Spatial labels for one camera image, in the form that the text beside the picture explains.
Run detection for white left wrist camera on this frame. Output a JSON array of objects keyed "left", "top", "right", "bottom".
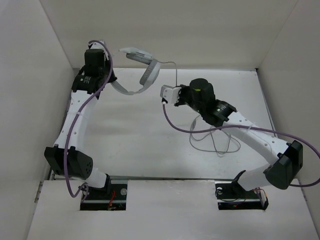
[{"left": 88, "top": 39, "right": 107, "bottom": 54}]

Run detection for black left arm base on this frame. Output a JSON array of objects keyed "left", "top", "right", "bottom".
[{"left": 80, "top": 179, "right": 128, "bottom": 211}]

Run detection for grey headphone cable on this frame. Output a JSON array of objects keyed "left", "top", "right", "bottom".
[{"left": 157, "top": 61, "right": 241, "bottom": 158}]

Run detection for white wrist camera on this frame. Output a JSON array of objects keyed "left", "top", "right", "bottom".
[
  {"left": 160, "top": 85, "right": 182, "bottom": 105},
  {"left": 88, "top": 39, "right": 107, "bottom": 54}
]

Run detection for white grey headphones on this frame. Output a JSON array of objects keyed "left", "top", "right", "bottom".
[{"left": 111, "top": 47, "right": 162, "bottom": 96}]

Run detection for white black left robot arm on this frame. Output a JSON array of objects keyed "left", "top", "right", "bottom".
[{"left": 44, "top": 47, "right": 116, "bottom": 199}]

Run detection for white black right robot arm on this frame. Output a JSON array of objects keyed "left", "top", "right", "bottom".
[{"left": 172, "top": 78, "right": 303, "bottom": 197}]

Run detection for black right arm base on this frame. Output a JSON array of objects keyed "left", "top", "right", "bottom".
[{"left": 214, "top": 181, "right": 269, "bottom": 211}]

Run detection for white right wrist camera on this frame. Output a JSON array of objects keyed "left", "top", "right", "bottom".
[{"left": 160, "top": 85, "right": 182, "bottom": 105}]

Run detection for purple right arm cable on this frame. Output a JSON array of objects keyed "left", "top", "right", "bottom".
[{"left": 161, "top": 101, "right": 320, "bottom": 188}]

